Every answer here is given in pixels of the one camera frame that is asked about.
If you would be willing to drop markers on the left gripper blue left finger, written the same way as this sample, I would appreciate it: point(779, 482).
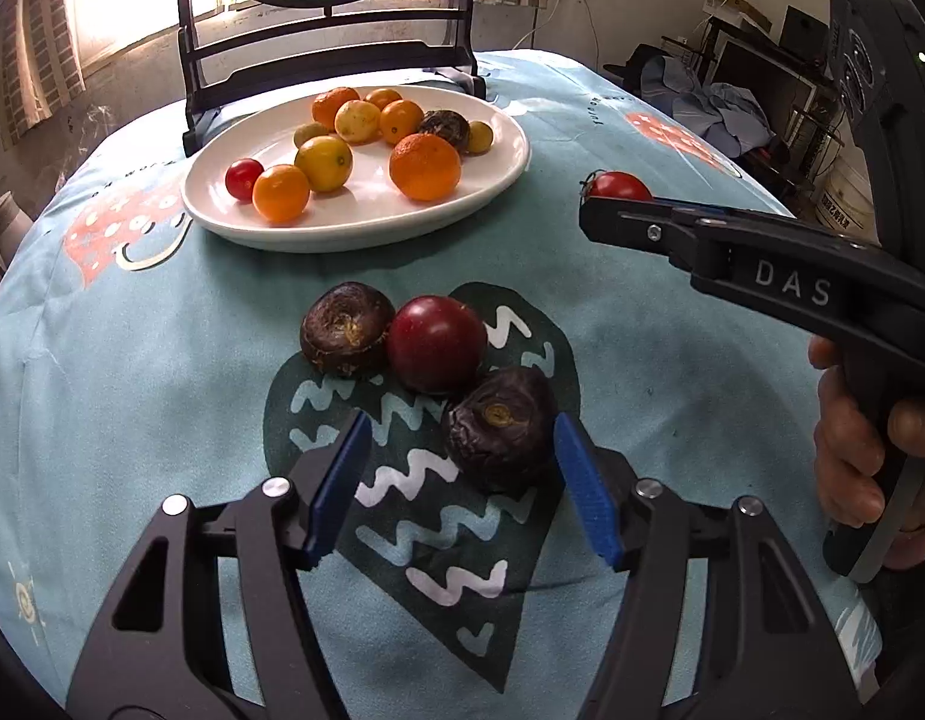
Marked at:
point(325, 481)

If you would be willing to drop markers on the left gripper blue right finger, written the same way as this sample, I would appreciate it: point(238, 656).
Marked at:
point(600, 482)

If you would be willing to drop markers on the red tomato back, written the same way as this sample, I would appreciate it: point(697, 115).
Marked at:
point(617, 185)

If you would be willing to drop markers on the small orange tomato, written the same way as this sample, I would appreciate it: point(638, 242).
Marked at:
point(281, 194)

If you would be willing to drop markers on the small red cherry tomato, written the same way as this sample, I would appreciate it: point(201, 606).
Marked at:
point(240, 178)

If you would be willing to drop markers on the large orange mandarin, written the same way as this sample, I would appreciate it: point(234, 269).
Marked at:
point(425, 167)

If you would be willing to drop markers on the yellow round fruit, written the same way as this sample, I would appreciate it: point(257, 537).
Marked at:
point(358, 121)

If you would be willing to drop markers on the olive yellow small fruit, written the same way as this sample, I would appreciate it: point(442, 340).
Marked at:
point(480, 138)

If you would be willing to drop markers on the smooth orange persimmon fruit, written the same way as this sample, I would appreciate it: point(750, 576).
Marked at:
point(400, 119)

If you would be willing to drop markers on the medium orange mandarin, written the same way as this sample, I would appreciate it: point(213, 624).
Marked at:
point(326, 105)

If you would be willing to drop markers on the orange kumquat fruit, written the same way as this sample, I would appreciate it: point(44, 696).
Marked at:
point(381, 98)

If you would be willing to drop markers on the person's right hand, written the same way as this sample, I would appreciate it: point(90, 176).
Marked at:
point(849, 452)

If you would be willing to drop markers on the dark water chestnut back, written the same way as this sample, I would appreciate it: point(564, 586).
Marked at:
point(344, 333)

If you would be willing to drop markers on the dark red plum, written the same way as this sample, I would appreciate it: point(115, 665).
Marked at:
point(435, 344)

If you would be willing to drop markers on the dark metal shelf rack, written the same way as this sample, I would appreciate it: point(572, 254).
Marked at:
point(786, 75)

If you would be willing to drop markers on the light blue printed tablecloth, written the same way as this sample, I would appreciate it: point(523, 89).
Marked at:
point(142, 356)

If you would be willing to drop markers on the pile of blue clothes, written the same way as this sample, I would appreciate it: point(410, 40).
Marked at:
point(727, 117)

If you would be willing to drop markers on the white oval plate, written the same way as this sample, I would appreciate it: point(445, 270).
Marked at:
point(369, 210)

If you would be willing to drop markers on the white ceramic jug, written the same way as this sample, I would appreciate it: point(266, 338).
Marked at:
point(14, 225)

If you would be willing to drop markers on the left patterned curtain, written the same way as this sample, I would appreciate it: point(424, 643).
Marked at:
point(40, 68)

